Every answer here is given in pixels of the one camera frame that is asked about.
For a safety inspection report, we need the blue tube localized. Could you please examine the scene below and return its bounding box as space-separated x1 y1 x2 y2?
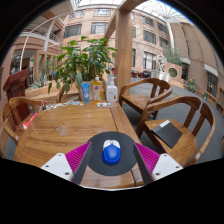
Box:
81 82 91 105

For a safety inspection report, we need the wooden armchair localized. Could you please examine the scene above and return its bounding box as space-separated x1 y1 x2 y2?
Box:
0 96 46 158
118 77 174 121
135 95 217 168
55 83 81 104

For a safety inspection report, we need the round dark grey mouse pad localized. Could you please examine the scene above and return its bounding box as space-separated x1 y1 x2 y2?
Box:
85 131 143 177

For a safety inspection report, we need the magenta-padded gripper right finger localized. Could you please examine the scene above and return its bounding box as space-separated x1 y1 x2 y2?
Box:
132 142 184 186

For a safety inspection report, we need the white pump bottle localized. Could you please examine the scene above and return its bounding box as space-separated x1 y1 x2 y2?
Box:
105 76 119 104

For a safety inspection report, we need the spiky green agave plant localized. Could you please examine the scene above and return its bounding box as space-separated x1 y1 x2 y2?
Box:
30 73 50 90

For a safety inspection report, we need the black notebook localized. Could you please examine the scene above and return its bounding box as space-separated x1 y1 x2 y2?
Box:
151 119 184 149

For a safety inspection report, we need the dark red wooden pedestal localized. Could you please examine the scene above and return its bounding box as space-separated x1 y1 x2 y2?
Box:
2 68 31 124

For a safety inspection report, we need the green plant in white pot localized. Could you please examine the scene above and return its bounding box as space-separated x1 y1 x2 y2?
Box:
47 35 118 101

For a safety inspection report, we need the white sculpture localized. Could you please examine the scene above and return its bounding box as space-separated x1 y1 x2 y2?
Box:
151 53 170 83

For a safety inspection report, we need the blue and white computer mouse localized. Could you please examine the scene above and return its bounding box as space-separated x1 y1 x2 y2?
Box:
101 139 122 165

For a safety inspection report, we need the red and white booklet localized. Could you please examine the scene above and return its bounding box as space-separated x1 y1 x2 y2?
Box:
22 112 39 130

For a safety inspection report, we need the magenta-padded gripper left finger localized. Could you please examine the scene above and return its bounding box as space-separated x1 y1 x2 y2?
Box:
40 142 93 185

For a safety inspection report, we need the yellow bottle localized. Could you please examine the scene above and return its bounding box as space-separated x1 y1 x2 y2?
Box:
92 74 104 103

